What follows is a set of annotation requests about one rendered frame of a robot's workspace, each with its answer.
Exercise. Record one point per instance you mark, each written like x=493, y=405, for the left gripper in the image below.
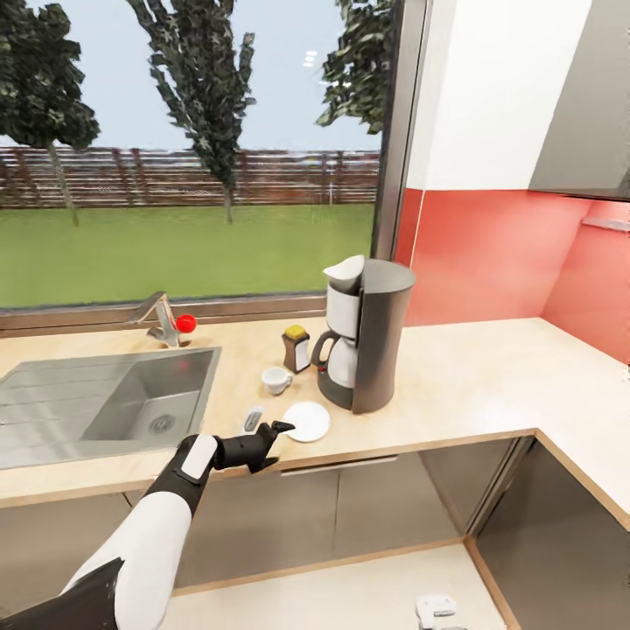
x=254, y=448

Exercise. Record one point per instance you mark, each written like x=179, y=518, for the coffee cup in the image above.
x=276, y=379

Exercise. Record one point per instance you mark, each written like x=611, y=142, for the coffee maker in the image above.
x=359, y=372

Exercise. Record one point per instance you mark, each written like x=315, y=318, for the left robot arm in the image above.
x=127, y=582

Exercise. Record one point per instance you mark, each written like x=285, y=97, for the saucer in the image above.
x=311, y=421

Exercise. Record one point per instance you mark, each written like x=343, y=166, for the fixed window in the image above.
x=224, y=151

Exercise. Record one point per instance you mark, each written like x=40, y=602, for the paper coffee filter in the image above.
x=346, y=275

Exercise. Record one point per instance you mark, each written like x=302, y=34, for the bottle of coffee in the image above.
x=296, y=340

